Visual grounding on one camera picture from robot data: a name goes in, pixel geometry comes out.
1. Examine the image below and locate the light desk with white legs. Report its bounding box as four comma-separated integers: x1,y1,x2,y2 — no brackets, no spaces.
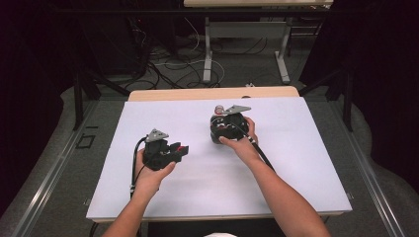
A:
183,0,334,85

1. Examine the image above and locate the bundle of floor cables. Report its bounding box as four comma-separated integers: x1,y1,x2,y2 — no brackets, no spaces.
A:
128,16,226,91

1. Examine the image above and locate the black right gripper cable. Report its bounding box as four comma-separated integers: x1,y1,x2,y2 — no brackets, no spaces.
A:
230,121,277,173

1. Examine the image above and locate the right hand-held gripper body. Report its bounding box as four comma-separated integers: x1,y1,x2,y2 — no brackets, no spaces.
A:
209,104,252,145

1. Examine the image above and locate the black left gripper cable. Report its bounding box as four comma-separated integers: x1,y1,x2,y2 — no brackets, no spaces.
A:
129,135,148,199

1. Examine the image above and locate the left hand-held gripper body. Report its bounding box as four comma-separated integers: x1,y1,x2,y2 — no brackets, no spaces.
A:
142,128,177,172

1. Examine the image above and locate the aluminium floor rail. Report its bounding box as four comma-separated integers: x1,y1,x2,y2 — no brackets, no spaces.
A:
328,98,407,237
11,98,100,237

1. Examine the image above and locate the person's right hand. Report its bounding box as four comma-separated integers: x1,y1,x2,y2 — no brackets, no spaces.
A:
218,117,261,163

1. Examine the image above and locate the black metal stand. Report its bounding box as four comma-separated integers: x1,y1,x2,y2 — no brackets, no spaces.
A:
297,63,356,132
72,63,131,131

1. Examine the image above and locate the white table sheet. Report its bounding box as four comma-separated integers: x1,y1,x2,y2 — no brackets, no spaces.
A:
86,96,353,221

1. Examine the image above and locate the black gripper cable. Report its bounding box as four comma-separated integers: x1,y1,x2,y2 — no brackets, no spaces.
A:
230,121,277,173
129,135,148,199

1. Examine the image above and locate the person's left hand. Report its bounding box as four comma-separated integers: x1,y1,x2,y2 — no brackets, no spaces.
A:
133,148,177,199

